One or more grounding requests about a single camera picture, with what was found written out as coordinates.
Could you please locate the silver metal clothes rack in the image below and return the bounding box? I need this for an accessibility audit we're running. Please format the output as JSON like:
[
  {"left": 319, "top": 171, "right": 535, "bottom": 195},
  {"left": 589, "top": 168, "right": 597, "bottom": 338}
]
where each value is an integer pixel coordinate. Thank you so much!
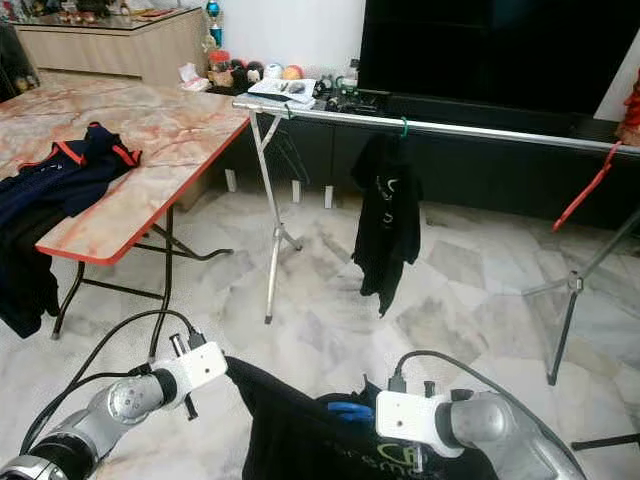
[{"left": 233, "top": 96, "right": 640, "bottom": 389}]

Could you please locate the black TV console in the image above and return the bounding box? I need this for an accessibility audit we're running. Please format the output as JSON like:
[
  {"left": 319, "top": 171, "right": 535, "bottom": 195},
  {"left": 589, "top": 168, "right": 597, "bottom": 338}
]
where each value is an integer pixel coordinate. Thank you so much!
[{"left": 205, "top": 85, "right": 640, "bottom": 231}]

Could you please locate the black shirt small white logo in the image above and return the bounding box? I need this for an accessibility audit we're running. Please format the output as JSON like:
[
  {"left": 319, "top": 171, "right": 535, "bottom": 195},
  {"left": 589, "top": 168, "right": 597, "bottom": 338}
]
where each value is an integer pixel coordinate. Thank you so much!
[{"left": 350, "top": 133, "right": 423, "bottom": 317}]

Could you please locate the red plastic hanger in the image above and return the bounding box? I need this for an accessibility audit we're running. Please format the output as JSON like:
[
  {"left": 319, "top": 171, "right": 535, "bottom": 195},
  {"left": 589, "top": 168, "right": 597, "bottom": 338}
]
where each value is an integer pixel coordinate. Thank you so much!
[{"left": 552, "top": 140, "right": 623, "bottom": 233}]

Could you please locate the black soundbar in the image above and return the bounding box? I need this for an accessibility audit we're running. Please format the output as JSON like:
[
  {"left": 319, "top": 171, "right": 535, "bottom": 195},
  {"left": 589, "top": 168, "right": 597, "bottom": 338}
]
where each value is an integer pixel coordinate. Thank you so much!
[{"left": 390, "top": 94, "right": 611, "bottom": 127}]

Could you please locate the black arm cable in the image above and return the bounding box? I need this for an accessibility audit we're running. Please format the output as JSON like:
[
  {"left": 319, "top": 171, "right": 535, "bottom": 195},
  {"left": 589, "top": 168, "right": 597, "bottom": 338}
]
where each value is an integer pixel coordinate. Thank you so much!
[
  {"left": 20, "top": 308, "right": 201, "bottom": 461},
  {"left": 395, "top": 348, "right": 576, "bottom": 461}
]

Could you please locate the white magazine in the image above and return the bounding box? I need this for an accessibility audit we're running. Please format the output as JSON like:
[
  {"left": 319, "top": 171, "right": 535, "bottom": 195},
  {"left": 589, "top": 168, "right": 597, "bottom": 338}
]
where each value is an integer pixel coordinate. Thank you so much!
[{"left": 245, "top": 78, "right": 316, "bottom": 106}]

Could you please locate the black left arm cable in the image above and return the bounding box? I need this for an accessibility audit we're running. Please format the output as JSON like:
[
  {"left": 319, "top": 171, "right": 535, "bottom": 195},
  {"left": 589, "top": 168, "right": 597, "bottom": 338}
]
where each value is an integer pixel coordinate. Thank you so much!
[{"left": 20, "top": 308, "right": 201, "bottom": 461}]

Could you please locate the pink tissue pack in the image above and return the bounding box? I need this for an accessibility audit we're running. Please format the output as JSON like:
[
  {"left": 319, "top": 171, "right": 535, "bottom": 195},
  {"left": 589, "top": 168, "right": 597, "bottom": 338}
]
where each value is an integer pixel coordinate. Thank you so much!
[{"left": 178, "top": 62, "right": 209, "bottom": 93}]

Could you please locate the black wire hanger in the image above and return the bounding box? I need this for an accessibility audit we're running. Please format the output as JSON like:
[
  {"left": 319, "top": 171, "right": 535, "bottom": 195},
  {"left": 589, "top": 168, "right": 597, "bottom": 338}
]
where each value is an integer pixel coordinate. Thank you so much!
[{"left": 275, "top": 118, "right": 311, "bottom": 189}]

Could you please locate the black television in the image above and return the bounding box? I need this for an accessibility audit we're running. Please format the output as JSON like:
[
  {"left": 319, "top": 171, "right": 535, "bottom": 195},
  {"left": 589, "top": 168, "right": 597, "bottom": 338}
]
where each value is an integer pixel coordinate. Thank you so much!
[{"left": 357, "top": 0, "right": 640, "bottom": 116}]

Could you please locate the gold blue trophy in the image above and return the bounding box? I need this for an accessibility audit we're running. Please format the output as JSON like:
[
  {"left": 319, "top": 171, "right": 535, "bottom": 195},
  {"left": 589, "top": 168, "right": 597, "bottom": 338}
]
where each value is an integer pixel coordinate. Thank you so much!
[{"left": 205, "top": 0, "right": 224, "bottom": 49}]

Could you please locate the marble pattern folding table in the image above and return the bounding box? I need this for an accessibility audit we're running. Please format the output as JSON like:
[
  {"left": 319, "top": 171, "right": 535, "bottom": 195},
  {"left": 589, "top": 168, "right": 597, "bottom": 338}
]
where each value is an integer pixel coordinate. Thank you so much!
[{"left": 0, "top": 78, "right": 253, "bottom": 361}]

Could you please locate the black shirt green logo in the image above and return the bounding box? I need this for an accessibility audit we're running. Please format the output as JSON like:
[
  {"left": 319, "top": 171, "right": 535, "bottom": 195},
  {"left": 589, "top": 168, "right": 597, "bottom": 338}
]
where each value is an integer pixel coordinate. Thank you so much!
[{"left": 225, "top": 357, "right": 501, "bottom": 480}]

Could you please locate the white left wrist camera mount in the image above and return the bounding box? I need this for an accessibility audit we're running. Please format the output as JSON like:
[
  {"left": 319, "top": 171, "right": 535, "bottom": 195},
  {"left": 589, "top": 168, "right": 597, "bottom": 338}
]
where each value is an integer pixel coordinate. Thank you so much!
[{"left": 165, "top": 335, "right": 229, "bottom": 421}]

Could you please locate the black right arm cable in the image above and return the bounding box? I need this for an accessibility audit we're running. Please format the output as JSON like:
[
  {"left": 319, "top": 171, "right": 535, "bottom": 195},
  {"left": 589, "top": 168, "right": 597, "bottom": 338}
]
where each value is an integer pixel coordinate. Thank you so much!
[{"left": 395, "top": 348, "right": 576, "bottom": 461}]

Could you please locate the beige wooden sideboard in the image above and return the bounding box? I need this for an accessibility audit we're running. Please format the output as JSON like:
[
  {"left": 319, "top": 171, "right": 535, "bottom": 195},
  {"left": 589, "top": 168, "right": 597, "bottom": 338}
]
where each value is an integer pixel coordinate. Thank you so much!
[{"left": 15, "top": 8, "right": 209, "bottom": 89}]

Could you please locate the red laughing Buddha statue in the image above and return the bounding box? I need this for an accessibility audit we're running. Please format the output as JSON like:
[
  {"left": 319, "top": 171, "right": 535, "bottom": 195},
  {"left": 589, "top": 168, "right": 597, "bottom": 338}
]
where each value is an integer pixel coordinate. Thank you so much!
[{"left": 622, "top": 75, "right": 640, "bottom": 146}]

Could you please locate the navy shirt red trim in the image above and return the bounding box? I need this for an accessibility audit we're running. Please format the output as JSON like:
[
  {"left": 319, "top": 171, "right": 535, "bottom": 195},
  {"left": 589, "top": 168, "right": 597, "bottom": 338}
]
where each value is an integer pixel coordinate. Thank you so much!
[{"left": 0, "top": 122, "right": 143, "bottom": 339}]

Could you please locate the red lidded jar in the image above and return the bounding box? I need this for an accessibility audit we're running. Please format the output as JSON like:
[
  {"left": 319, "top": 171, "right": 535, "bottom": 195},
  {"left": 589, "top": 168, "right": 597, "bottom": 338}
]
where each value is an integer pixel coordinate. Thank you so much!
[{"left": 208, "top": 50, "right": 233, "bottom": 89}]

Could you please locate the black electronic gadget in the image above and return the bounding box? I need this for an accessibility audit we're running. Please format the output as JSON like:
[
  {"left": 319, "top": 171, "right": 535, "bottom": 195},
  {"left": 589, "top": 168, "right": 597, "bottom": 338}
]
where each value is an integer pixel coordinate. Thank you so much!
[{"left": 320, "top": 72, "right": 386, "bottom": 111}]

